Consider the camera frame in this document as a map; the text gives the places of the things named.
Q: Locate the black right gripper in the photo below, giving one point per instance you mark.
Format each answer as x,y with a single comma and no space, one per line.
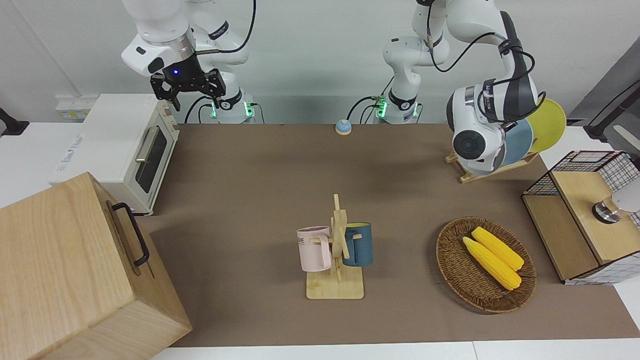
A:
185,77

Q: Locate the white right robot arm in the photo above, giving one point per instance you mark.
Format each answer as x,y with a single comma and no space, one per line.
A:
155,30

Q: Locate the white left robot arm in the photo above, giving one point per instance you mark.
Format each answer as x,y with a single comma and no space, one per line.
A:
475,20

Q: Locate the wooden plate rack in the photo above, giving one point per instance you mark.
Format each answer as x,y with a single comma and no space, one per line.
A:
467,178

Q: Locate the light blue plate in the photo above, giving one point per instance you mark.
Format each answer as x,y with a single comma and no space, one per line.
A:
520,142

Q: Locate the yellow plate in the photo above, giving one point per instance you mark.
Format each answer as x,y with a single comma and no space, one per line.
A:
550,125

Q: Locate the white toaster oven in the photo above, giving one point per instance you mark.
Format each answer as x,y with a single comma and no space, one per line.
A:
110,140

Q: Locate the blue call bell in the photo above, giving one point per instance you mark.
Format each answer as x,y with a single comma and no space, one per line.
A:
343,127

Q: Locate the pink mug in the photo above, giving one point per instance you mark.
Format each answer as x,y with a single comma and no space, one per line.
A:
312,250

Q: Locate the teal blue mug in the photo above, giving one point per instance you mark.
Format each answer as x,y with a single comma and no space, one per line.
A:
361,245

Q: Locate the wooden mug tree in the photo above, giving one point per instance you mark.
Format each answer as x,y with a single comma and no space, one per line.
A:
335,287

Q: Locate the round wicker basket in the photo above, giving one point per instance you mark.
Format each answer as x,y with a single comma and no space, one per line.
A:
465,280

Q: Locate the yellow corn cob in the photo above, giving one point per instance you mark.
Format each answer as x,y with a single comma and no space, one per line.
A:
492,265
500,250

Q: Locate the wooden step shelf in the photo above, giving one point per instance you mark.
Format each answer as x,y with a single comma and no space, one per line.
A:
555,230

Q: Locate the white wall power strip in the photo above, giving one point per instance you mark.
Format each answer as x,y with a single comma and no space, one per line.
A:
72,111

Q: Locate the black camera stand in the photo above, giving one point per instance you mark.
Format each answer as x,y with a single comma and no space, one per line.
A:
607,127
10,125

